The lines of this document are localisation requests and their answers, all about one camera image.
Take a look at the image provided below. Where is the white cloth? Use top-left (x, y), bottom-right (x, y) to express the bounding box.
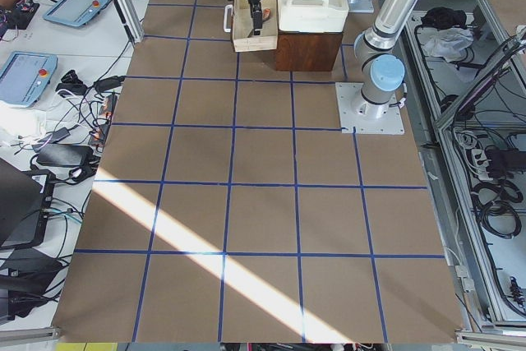
top-left (422, 28), bottom-right (473, 62)

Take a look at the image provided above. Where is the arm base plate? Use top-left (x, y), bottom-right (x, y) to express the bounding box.
top-left (335, 82), bottom-right (404, 136)

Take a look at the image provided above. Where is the white drawer handle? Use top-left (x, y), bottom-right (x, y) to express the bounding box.
top-left (223, 4), bottom-right (233, 34)

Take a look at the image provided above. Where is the light wooden drawer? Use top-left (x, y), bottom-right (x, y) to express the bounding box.
top-left (232, 0), bottom-right (279, 53)

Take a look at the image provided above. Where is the dark wooden cabinet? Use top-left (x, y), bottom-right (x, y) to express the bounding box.
top-left (275, 30), bottom-right (344, 72)

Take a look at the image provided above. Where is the blue teach pendant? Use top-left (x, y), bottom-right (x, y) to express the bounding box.
top-left (1, 51), bottom-right (58, 108)
top-left (43, 0), bottom-right (111, 28)

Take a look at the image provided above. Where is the upper blue teach pendant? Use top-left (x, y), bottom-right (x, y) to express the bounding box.
top-left (43, 0), bottom-right (111, 28)

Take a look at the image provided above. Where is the black laptop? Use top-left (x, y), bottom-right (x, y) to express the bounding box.
top-left (1, 160), bottom-right (56, 250)

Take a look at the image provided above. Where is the black power adapter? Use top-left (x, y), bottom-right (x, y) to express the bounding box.
top-left (36, 144), bottom-right (93, 168)

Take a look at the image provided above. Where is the lower blue teach pendant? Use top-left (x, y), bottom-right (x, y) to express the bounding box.
top-left (1, 51), bottom-right (58, 108)

